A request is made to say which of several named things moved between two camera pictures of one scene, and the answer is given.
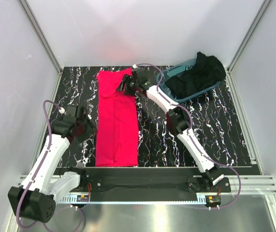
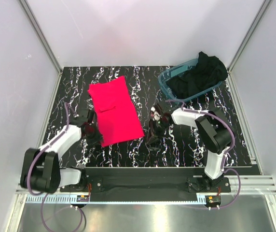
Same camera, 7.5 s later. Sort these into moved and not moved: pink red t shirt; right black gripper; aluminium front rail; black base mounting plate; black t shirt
Moved: right black gripper; pink red t shirt
Not moved: black base mounting plate; black t shirt; aluminium front rail
